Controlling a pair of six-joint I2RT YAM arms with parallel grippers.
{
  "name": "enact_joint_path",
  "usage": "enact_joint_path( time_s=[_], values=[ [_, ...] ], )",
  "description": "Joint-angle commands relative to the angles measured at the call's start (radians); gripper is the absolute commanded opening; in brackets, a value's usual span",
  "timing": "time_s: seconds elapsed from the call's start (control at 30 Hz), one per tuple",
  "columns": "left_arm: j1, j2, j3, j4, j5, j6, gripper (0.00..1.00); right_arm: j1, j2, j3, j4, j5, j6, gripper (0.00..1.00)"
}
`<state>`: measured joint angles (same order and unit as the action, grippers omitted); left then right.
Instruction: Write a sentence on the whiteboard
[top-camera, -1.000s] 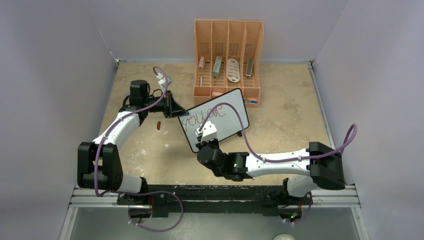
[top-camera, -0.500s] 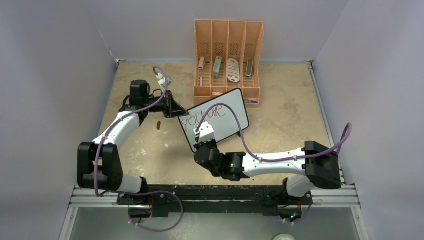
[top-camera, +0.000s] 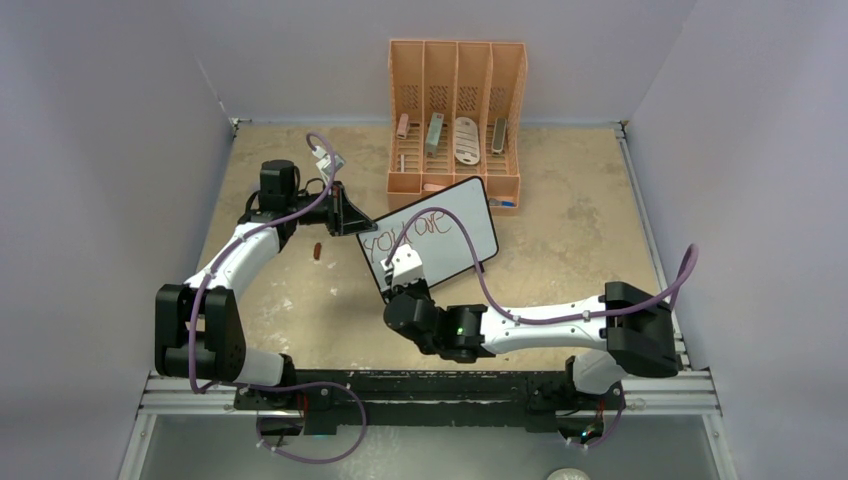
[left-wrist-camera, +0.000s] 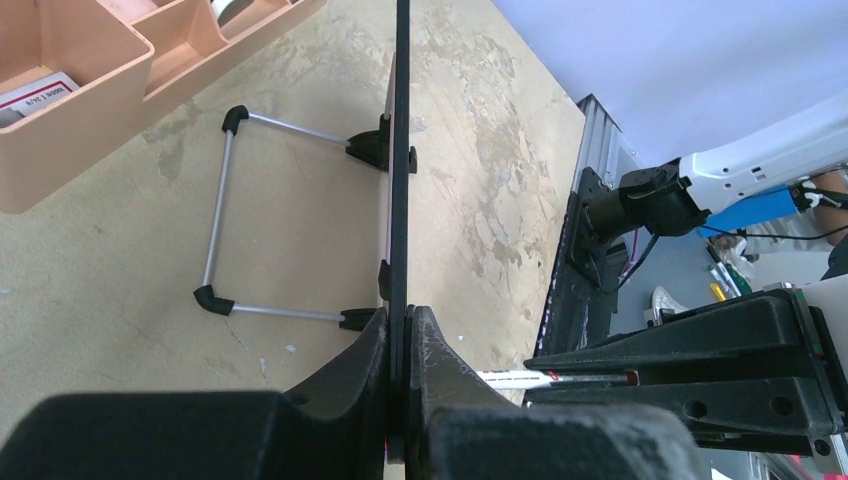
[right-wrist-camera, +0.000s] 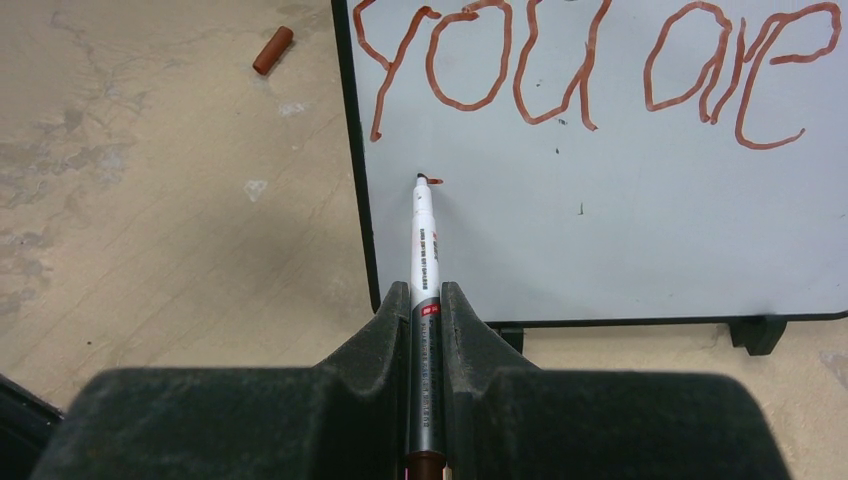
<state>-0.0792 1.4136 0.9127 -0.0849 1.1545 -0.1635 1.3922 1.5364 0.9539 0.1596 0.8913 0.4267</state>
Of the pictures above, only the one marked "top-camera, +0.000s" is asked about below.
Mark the white oval perforated plate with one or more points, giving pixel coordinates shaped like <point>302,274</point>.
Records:
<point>466,141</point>

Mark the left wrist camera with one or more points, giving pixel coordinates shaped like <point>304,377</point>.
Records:
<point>325,163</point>

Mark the peach plastic desk organizer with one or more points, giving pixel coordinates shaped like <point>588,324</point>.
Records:
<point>456,111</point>

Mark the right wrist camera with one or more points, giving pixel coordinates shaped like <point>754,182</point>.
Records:
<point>405,267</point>

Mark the black aluminium base frame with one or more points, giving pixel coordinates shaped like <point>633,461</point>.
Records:
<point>690,393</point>

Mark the black framed whiteboard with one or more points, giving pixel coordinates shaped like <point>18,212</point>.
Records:
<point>432,227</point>

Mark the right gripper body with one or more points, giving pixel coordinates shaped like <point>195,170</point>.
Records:
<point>415,289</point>

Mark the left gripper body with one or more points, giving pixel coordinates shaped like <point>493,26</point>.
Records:
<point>320,214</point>

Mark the blue grey small item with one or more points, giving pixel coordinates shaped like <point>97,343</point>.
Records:
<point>495,202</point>

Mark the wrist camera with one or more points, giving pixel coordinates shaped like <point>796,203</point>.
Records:
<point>325,163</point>
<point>405,267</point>

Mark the white round object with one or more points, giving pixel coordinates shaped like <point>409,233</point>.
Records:
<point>568,474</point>

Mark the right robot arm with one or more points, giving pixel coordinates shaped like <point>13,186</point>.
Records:
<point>622,331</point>

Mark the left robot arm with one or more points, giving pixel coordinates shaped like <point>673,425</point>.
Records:
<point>198,329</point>

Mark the grey green box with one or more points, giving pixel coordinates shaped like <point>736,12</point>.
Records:
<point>433,134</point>

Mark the pink flat item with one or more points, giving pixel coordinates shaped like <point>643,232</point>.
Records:
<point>429,187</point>

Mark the grey eraser block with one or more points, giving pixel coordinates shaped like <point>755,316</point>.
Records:
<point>499,136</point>

